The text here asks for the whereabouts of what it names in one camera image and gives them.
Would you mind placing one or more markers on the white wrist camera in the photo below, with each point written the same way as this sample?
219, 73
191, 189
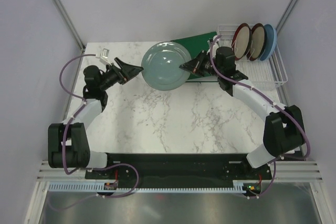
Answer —
213, 43
103, 56

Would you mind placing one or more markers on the white wire dish rack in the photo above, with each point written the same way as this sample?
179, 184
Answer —
266, 75

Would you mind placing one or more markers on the red rimmed beige plate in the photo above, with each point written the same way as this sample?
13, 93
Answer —
241, 41

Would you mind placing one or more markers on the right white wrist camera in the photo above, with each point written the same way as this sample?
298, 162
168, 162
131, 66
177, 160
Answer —
213, 43

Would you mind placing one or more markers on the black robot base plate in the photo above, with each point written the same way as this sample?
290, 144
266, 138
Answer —
179, 170

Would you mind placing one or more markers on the white slotted cable duct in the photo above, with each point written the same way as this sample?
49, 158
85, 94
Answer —
103, 187

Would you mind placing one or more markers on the grey-green ceramic plate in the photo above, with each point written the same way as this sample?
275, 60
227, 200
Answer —
161, 66

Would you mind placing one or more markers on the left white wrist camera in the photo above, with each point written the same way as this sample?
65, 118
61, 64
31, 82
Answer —
103, 56

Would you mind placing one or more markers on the light blue plastic plate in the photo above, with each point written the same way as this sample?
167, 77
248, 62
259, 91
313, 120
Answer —
271, 41

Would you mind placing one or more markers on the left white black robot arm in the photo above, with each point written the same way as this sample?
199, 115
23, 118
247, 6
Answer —
68, 146

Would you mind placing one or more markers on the green ring binder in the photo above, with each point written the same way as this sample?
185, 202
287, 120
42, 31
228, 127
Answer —
195, 45

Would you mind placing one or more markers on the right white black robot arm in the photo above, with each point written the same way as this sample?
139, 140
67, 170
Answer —
283, 129

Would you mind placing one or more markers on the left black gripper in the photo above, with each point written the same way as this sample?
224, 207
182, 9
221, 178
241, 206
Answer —
133, 71

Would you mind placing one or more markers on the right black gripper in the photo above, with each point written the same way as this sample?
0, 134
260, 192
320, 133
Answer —
195, 65

